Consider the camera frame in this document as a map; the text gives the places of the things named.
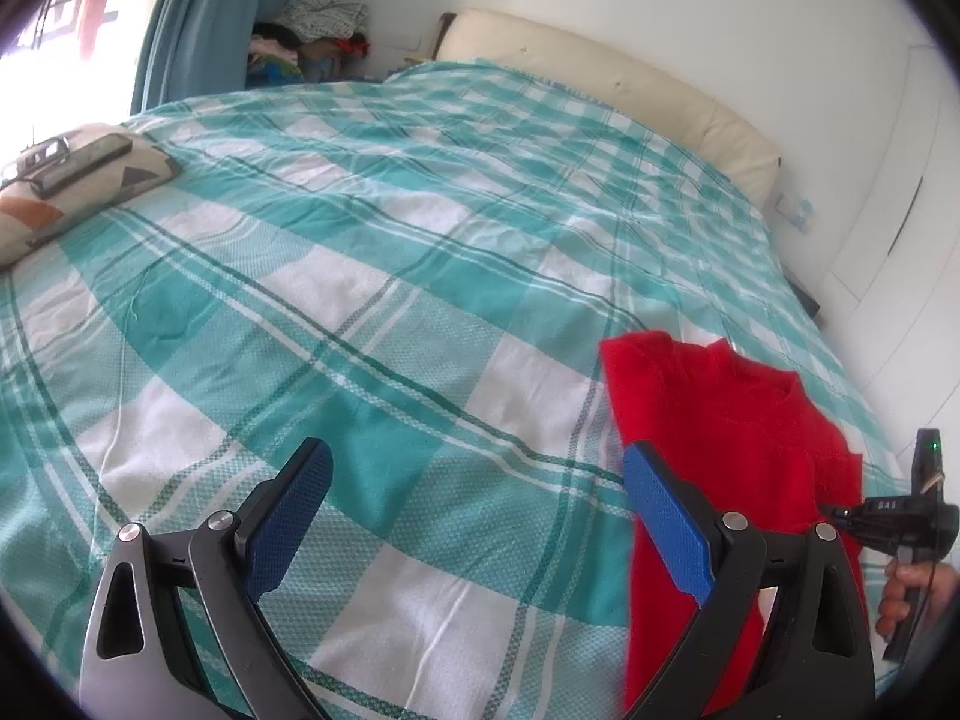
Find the white wardrobe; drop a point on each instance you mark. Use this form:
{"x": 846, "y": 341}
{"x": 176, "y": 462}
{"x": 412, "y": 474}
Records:
{"x": 900, "y": 202}

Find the blue curtain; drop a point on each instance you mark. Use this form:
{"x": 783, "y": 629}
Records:
{"x": 210, "y": 22}

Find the dark nightstand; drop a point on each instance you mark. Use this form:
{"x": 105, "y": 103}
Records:
{"x": 806, "y": 300}

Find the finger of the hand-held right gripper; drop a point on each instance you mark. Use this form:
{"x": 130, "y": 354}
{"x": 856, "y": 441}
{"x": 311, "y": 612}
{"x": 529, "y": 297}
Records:
{"x": 838, "y": 517}

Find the black remote on cushion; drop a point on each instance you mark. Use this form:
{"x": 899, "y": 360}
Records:
{"x": 86, "y": 165}

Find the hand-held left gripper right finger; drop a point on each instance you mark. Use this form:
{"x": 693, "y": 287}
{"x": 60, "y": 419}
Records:
{"x": 667, "y": 517}

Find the bed with teal plaid cover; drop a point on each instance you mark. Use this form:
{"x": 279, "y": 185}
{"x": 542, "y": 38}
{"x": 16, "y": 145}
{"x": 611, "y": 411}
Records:
{"x": 375, "y": 277}

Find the cream padded headboard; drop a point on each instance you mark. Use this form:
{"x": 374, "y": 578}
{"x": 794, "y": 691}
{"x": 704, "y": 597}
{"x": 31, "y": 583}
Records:
{"x": 637, "y": 82}

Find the white wall socket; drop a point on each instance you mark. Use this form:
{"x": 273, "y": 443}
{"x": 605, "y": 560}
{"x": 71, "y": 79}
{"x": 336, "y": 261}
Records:
{"x": 795, "y": 211}

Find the person's right hand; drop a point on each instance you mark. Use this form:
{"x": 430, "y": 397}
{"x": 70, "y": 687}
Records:
{"x": 894, "y": 600}

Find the red knit sweater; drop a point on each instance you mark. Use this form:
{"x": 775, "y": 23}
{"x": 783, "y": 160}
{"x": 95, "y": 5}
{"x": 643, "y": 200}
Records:
{"x": 712, "y": 427}

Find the pile of clothes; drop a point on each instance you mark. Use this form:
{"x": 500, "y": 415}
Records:
{"x": 322, "y": 15}

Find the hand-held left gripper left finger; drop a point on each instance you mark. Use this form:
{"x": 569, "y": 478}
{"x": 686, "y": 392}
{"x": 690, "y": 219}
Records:
{"x": 289, "y": 517}

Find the silver black device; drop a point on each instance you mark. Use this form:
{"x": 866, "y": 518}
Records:
{"x": 34, "y": 157}

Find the patterned beige pillow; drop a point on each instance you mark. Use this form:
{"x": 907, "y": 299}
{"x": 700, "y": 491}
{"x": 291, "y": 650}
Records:
{"x": 90, "y": 195}

